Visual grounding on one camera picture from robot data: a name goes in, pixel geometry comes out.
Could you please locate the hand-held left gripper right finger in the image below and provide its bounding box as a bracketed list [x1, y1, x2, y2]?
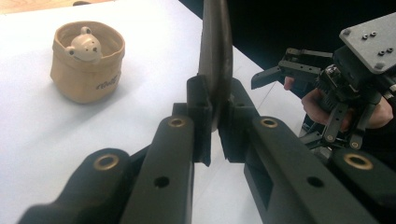
[218, 77, 260, 164]

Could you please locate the black knife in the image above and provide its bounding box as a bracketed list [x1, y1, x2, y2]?
[198, 0, 233, 133]

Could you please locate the white table sheet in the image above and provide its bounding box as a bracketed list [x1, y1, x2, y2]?
[0, 0, 307, 224]

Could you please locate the beige bear cup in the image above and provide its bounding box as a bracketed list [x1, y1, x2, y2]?
[49, 21, 126, 105]

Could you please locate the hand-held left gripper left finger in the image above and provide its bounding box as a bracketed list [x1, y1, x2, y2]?
[172, 74, 214, 167]

